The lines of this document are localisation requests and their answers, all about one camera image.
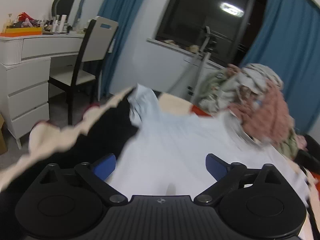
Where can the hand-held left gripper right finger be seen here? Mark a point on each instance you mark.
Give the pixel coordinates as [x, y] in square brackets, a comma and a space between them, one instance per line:
[216, 167]

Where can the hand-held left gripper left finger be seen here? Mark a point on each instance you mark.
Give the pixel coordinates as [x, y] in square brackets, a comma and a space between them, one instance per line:
[103, 167]

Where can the white shirt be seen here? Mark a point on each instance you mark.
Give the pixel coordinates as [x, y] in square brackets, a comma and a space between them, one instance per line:
[180, 142]

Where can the pile of clothes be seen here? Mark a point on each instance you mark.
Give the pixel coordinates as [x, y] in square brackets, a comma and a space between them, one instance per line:
[270, 115]

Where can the striped fleece blanket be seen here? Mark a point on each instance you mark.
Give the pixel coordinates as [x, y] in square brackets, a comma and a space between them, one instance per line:
[120, 130]

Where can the green patterned blanket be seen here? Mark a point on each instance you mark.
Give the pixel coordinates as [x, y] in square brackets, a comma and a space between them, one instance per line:
[212, 90]

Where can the pale green cloth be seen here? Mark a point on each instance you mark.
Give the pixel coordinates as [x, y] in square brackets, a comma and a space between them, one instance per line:
[291, 145]

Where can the garment steamer stand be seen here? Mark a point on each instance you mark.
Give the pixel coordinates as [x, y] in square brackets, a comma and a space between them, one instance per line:
[200, 75]

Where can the black armchair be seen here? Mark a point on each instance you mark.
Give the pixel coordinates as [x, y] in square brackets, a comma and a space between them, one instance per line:
[310, 155]

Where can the grey hoodie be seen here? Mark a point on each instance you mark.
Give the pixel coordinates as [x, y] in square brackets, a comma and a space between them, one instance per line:
[260, 77]

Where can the cardboard box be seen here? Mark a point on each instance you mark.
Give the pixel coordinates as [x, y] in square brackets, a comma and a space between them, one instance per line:
[2, 140]

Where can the white vanity desk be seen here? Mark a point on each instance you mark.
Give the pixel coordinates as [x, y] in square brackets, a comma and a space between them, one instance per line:
[27, 92]

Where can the white and black chair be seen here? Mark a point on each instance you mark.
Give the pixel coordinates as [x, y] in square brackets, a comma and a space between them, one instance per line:
[92, 47]

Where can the brown cloth on sill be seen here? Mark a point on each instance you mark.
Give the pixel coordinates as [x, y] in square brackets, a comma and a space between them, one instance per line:
[193, 48]

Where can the beige cloth on sill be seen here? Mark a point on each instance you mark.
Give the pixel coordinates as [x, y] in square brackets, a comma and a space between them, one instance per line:
[171, 42]

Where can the blue curtain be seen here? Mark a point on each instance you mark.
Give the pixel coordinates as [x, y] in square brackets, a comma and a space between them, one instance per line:
[120, 17]
[295, 55]

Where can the group of cosmetic bottles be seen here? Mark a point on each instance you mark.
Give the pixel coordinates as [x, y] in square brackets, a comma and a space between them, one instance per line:
[61, 23]

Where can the orange box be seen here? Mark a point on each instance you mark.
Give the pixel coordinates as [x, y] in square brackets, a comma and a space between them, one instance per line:
[22, 31]

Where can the dark window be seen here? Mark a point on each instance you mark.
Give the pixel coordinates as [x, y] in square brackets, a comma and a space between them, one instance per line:
[190, 10]

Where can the wavy vanity mirror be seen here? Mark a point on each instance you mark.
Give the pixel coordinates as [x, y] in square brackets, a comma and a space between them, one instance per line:
[67, 2]

